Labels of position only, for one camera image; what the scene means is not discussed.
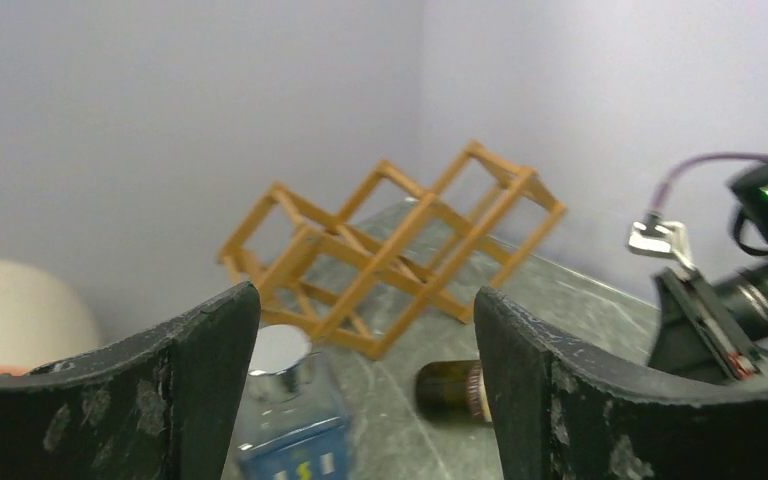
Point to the wooden wine rack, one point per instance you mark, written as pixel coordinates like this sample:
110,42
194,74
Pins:
313,268

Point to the blue labelled clear bottle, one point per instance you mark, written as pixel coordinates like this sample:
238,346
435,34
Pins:
293,421

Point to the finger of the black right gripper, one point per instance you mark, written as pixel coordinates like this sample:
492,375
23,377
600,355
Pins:
674,342

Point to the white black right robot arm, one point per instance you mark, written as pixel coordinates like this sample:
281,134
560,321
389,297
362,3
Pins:
749,228

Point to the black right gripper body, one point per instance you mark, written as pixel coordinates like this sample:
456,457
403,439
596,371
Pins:
729,317

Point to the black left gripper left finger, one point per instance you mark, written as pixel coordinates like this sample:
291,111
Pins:
160,404

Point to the white orange yellow bread box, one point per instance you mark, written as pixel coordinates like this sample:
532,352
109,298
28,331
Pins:
42,319

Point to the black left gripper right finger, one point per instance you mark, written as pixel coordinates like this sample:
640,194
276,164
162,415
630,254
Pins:
563,408

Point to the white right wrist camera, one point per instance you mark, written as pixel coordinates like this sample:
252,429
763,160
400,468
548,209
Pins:
662,239

